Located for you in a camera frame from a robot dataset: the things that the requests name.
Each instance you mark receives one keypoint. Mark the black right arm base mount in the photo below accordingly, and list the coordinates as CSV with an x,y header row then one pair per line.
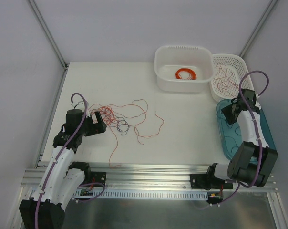
x,y
203,180

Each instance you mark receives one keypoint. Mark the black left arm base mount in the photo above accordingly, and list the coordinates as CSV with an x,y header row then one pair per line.
x,y
94,177

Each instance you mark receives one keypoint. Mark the white plastic tub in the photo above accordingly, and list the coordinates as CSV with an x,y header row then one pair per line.
x,y
183,69

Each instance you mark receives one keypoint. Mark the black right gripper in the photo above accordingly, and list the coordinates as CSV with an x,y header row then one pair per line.
x,y
236,109

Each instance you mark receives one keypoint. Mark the teal translucent tray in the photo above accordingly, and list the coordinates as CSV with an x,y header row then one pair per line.
x,y
230,135

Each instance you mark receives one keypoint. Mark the white slotted cable duct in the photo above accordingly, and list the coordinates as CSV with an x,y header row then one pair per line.
x,y
141,194

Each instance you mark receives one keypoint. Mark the aluminium extrusion rail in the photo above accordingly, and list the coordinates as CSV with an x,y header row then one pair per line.
x,y
145,177

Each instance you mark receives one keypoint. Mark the right aluminium frame post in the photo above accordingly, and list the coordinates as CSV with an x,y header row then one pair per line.
x,y
259,26

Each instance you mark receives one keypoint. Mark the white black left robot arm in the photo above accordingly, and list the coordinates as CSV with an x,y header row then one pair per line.
x,y
45,209

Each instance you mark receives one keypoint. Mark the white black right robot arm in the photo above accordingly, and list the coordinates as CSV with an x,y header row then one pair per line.
x,y
243,143

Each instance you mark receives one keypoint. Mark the left aluminium frame post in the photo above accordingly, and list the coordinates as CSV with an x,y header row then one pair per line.
x,y
42,23

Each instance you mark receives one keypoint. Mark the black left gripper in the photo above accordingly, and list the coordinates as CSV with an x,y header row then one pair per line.
x,y
92,125

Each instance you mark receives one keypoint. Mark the aluminium frame post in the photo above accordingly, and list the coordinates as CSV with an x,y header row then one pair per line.
x,y
42,23
259,26

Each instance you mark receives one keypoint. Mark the white perforated basket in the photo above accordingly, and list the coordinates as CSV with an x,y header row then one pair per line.
x,y
229,70

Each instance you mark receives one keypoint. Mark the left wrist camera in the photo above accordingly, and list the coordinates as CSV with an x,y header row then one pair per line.
x,y
82,105

